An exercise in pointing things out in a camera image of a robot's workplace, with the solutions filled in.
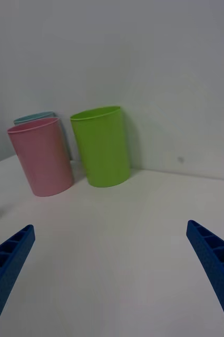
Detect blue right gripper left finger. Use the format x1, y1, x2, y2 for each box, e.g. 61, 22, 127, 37
0, 224, 36, 337

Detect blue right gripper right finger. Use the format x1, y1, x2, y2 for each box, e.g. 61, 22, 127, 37
186, 220, 224, 335

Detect pink plastic bin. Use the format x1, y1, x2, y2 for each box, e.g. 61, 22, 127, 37
6, 117, 74, 197

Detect green plastic bin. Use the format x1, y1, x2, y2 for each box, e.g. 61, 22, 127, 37
70, 105, 131, 188

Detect pale blue plastic bin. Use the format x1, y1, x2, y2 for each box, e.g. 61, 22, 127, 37
13, 111, 72, 161

